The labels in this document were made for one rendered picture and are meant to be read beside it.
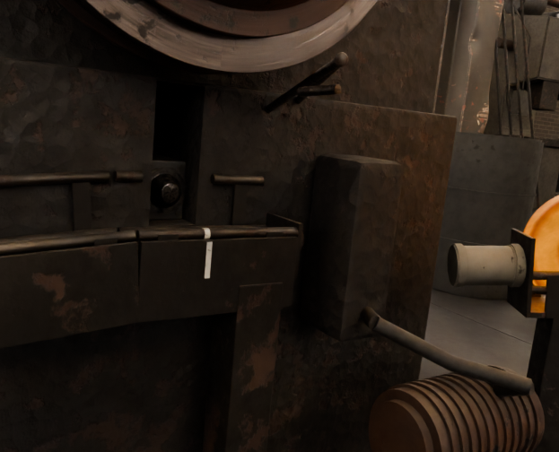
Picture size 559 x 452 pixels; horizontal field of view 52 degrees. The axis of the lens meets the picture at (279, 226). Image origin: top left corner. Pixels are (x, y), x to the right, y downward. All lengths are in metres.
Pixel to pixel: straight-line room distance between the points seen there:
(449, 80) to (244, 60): 4.49
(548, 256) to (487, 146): 2.38
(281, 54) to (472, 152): 2.63
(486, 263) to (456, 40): 4.36
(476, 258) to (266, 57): 0.39
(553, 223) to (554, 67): 7.79
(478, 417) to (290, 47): 0.48
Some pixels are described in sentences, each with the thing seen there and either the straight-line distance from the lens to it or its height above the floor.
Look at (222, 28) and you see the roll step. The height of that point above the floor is 0.92.
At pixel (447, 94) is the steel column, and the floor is 1.20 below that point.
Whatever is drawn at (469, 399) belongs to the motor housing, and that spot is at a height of 0.52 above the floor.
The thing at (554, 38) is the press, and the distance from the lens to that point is 8.57.
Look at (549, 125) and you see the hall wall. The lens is 12.27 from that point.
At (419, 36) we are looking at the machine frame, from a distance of 1.00.
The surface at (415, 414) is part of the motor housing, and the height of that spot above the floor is 0.52.
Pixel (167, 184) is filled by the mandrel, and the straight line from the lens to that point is 0.71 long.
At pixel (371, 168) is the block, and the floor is 0.79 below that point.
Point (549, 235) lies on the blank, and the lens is 0.85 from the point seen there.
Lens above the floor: 0.83
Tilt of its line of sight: 10 degrees down
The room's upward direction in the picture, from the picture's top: 6 degrees clockwise
